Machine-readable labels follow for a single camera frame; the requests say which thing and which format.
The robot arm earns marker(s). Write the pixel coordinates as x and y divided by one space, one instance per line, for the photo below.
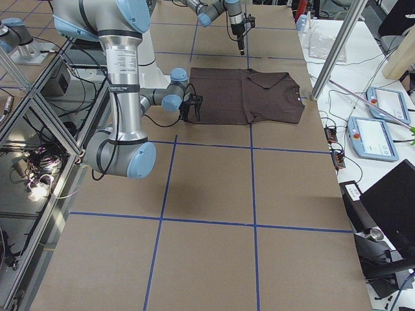
208 13
123 149

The far blue teach pendant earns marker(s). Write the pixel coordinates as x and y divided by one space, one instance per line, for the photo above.
391 101

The near blue teach pendant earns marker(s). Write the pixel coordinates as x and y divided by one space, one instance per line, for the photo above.
371 139

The blue teach pendant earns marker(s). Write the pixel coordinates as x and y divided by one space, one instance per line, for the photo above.
391 101
371 139

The aluminium frame post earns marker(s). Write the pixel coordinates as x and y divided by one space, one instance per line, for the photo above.
346 29

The black laptop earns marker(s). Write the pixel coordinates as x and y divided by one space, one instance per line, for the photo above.
390 202

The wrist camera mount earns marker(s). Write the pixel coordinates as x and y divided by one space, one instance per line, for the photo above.
248 23

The dark brown t-shirt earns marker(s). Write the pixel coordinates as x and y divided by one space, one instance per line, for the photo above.
245 96

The clear plastic bag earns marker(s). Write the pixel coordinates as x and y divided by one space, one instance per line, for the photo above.
318 45

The aluminium frame rail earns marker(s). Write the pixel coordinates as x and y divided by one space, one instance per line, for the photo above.
49 105

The small circuit board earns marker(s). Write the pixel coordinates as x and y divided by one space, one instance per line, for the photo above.
331 135

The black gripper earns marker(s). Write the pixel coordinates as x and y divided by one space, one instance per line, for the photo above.
236 30
187 111

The red cylinder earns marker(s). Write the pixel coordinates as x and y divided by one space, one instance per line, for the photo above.
302 5

